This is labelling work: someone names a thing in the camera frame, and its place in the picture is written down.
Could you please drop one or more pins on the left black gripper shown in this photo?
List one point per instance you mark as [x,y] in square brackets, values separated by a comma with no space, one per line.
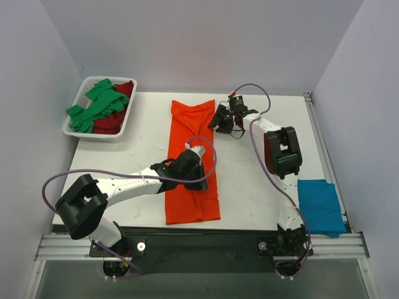
[197,177]

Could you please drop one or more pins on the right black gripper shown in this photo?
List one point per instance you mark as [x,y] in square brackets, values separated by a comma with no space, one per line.
[221,121]

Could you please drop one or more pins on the orange t shirt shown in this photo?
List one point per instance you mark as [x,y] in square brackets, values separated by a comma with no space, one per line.
[181,205]

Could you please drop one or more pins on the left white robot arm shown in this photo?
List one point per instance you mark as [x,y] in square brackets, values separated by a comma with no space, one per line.
[82,206]

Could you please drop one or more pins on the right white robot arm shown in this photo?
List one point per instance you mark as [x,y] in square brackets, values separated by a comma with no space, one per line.
[276,148]

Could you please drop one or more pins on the dark red t shirt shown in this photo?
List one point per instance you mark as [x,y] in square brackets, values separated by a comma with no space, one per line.
[110,125]

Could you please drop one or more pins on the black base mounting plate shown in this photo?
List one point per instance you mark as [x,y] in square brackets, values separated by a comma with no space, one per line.
[177,250]

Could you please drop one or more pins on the green t shirt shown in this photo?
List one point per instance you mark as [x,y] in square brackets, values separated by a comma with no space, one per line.
[104,100]

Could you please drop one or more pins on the blue folded t shirt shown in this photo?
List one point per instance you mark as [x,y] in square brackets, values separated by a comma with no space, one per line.
[319,203]

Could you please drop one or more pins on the aluminium frame rail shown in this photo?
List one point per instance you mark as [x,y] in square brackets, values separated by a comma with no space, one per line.
[247,198]

